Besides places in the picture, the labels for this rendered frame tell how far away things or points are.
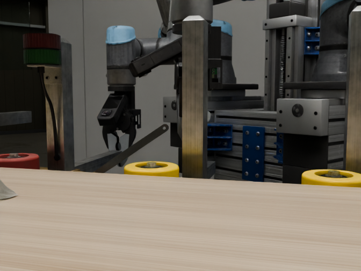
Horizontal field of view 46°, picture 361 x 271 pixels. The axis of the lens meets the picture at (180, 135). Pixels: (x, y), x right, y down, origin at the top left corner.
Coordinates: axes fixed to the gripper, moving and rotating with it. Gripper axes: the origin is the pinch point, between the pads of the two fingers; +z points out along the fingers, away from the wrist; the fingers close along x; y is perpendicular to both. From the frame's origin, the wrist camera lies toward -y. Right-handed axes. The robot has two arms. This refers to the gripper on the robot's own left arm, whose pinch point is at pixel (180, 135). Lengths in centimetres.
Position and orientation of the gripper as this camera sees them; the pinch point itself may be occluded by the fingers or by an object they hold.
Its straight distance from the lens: 79.5
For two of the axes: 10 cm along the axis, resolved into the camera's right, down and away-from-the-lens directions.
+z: 0.0, 9.9, 1.0
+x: -0.8, -1.0, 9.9
